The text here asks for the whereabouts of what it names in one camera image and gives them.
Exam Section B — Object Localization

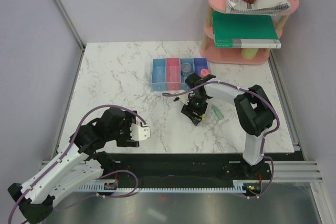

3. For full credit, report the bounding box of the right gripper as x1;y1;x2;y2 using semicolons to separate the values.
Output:
181;94;208;126

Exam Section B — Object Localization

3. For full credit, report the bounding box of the green highlighter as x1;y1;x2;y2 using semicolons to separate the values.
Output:
211;105;224;120

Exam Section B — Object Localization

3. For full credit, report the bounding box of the pink cap glue bottle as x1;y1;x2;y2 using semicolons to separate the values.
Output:
199;68;209;78

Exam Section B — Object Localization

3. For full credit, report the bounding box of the clear paperclip jar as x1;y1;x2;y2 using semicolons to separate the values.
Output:
181;62;193;76

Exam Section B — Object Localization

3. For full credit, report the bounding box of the pink drawer bin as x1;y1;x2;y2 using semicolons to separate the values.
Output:
166;58;181;90

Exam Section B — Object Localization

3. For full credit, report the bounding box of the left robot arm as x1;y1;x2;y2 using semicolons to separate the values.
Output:
8;104;151;223

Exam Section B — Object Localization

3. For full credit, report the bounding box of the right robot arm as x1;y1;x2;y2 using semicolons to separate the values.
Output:
181;73;278;179

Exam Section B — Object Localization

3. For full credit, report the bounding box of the yellow foam roll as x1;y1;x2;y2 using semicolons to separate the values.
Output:
240;48;259;60

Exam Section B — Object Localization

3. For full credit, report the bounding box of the green book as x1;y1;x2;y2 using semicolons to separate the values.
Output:
212;11;281;49

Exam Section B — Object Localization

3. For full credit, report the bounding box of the pink three tier shelf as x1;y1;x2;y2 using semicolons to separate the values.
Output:
200;0;299;65

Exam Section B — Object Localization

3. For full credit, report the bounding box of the grey spiral notebook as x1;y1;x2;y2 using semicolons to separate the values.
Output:
226;0;291;16

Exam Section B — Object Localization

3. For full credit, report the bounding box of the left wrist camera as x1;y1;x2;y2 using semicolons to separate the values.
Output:
130;123;151;141

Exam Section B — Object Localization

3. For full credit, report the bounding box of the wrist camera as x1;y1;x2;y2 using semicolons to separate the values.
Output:
130;123;151;141
174;96;189;104

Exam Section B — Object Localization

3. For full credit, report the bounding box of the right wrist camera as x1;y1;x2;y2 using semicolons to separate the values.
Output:
174;96;189;104

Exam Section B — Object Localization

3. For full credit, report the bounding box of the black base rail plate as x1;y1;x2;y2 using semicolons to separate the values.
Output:
93;152;271;186

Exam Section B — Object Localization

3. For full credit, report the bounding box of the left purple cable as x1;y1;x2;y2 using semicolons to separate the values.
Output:
7;104;148;223

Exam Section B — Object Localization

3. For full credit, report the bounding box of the purple cable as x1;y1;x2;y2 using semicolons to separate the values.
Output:
162;81;279;200
7;104;148;223

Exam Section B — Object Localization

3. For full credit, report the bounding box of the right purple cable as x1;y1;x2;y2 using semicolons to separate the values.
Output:
162;81;279;200

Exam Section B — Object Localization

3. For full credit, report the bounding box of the white cable duct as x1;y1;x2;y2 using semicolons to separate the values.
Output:
76;180;261;194

